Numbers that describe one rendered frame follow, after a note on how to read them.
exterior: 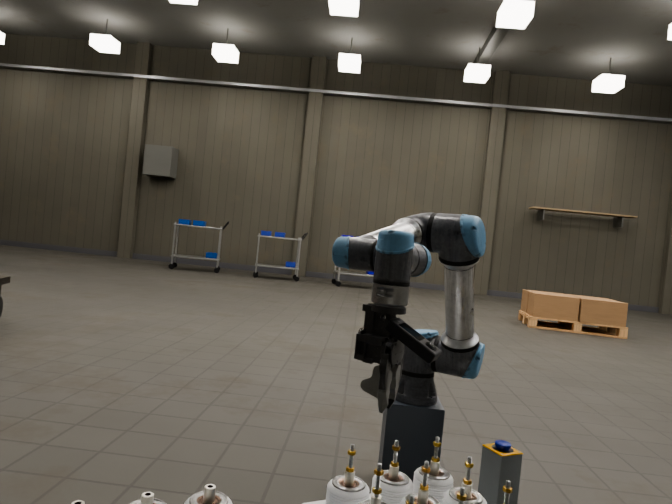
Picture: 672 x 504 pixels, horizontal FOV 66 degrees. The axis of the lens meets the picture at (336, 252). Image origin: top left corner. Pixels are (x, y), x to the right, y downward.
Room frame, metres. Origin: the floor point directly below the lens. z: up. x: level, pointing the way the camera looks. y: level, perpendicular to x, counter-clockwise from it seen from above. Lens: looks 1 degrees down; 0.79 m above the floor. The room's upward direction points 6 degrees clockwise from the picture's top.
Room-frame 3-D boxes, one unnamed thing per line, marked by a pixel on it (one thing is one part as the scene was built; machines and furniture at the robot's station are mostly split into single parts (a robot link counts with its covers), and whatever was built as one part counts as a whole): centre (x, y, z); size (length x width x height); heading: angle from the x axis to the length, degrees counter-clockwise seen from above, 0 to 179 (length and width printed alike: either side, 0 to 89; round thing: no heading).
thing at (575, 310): (6.60, -3.07, 0.21); 1.20 x 0.86 x 0.42; 86
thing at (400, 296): (1.05, -0.12, 0.69); 0.08 x 0.08 x 0.05
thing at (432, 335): (1.70, -0.31, 0.47); 0.13 x 0.12 x 0.14; 63
